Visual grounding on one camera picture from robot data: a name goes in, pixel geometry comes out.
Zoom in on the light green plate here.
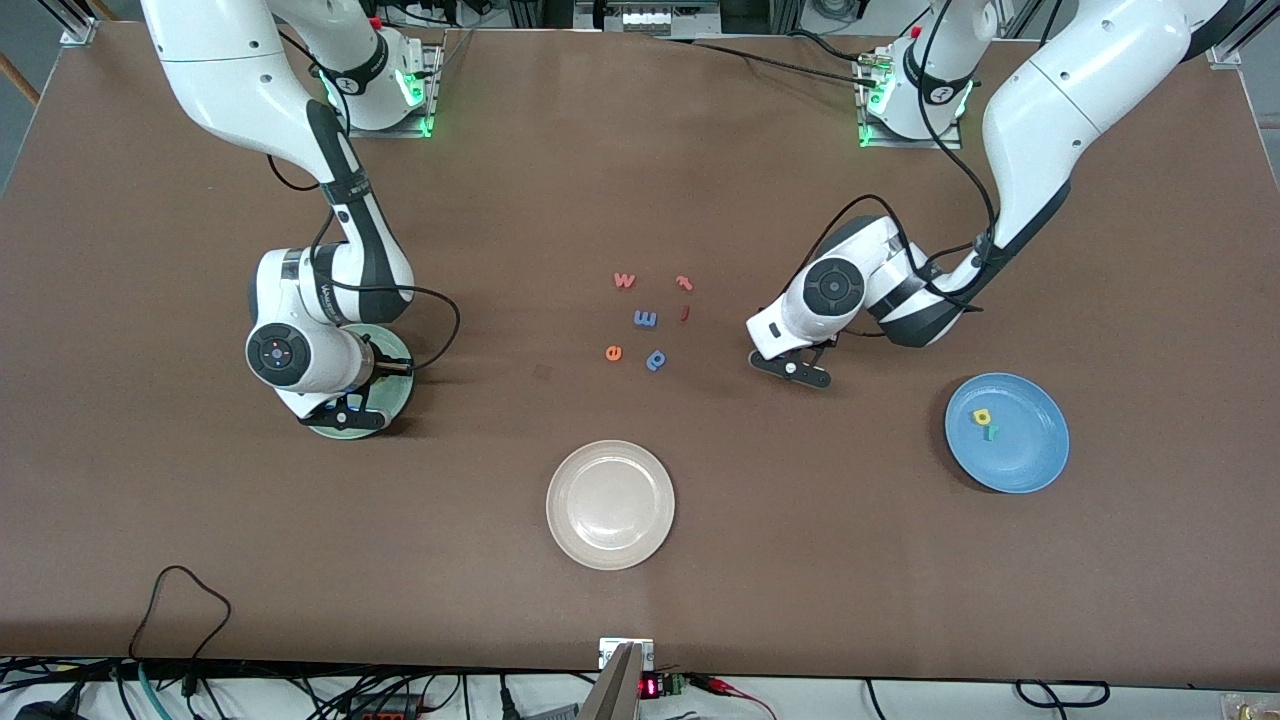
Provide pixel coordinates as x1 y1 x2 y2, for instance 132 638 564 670
305 323 415 441

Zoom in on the aluminium frame profile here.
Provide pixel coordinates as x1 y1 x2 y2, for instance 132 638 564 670
1205 0 1280 69
38 0 99 46

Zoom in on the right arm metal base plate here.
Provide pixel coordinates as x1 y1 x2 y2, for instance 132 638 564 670
330 40 441 139

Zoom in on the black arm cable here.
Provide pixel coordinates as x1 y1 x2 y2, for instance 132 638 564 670
268 155 462 373
775 0 1001 341

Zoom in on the black looped table cable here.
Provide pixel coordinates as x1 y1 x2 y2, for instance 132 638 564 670
128 565 233 691

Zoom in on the grey electronics box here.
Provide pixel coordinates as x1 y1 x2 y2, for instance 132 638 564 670
573 0 723 39

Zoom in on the short black base cable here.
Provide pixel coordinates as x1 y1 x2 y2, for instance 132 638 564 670
788 30 866 66

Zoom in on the grey metal camera stand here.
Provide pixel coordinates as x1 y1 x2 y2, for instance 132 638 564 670
578 642 644 720

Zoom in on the red clip wire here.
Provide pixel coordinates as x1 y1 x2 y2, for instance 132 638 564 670
690 675 779 720

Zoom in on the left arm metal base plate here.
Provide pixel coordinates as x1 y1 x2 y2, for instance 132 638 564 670
857 50 964 151

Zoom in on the black coiled cable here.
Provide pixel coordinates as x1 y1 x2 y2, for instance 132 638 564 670
1015 680 1111 709

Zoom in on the beige plate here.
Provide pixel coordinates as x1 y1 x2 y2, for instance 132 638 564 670
546 440 676 572

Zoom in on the blue plate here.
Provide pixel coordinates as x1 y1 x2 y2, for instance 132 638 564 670
944 372 1071 495

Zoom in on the brown wooden stick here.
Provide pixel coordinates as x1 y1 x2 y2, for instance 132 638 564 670
0 50 41 106

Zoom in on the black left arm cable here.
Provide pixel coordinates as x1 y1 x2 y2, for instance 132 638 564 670
775 0 1001 341

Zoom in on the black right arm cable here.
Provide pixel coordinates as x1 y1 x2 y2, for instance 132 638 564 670
268 155 462 373

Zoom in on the white tag plate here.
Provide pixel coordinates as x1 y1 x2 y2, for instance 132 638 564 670
598 637 655 671

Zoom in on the long black base cable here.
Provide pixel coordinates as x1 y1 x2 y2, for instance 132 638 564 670
650 35 883 89

